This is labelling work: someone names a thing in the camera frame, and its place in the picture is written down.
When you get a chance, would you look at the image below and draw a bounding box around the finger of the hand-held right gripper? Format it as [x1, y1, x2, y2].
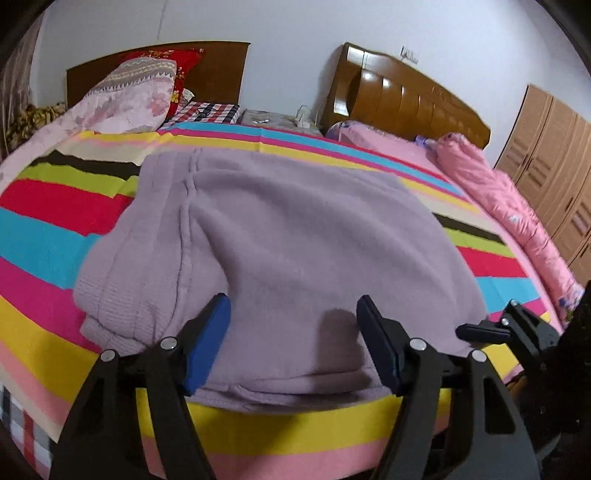
[501, 299, 561, 370]
[455, 322, 511, 345]

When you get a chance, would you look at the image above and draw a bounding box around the white cable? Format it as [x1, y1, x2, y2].
[294, 104, 320, 132]

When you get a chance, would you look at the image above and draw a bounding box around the plaid mattress sheet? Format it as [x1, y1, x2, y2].
[0, 384, 52, 478]

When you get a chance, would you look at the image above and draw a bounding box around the wooden wardrobe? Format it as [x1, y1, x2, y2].
[493, 83, 591, 278]

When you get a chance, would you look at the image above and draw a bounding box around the red patterned pillow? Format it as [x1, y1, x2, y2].
[117, 47, 204, 118]

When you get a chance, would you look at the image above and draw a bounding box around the striped floral curtain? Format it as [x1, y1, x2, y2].
[0, 28, 40, 158]

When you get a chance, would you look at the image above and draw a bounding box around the colourful striped bed sheet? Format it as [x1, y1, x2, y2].
[0, 121, 566, 480]

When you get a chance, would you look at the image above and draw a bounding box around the lilac knitted sweater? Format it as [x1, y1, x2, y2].
[74, 148, 490, 414]

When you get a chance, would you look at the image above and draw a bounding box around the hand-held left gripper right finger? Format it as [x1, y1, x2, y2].
[355, 295, 541, 480]

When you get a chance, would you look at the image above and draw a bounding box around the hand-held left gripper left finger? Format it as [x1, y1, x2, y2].
[48, 293, 232, 480]

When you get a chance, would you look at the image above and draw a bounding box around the leopard print cloth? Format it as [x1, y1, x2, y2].
[7, 102, 68, 148]

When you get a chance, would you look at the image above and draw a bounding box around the plaid pillow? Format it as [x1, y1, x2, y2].
[161, 102, 241, 130]

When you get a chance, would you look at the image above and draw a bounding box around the light brown wooden headboard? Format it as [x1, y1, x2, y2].
[321, 42, 491, 151]

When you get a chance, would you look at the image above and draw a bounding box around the dark wooden headboard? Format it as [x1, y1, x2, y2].
[66, 41, 251, 112]

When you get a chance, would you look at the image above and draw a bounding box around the cloth covered nightstand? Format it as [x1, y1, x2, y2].
[240, 108, 324, 137]

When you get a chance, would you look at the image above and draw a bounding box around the pale pink floral quilt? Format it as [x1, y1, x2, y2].
[0, 59, 178, 185]

